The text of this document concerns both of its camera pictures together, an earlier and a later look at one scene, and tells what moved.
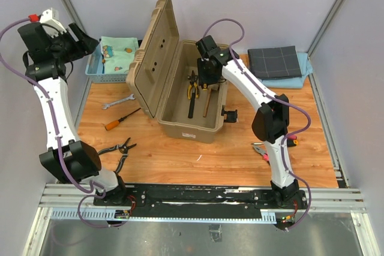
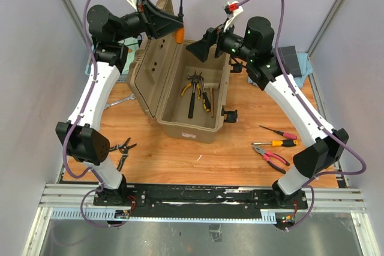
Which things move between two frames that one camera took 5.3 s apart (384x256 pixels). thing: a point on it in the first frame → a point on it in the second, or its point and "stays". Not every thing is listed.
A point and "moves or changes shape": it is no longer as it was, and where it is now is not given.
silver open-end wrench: [129, 98] stays
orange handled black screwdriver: [108, 127] → [180, 36]
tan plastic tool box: [159, 74] stays
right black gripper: [202, 79] → [213, 36]
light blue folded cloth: [291, 82] stays
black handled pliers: [123, 148] stays
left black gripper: [88, 45] → [155, 22]
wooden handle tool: [207, 102] → [212, 86]
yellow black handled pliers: [192, 78] moves or changes shape
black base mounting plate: [184, 200] stays
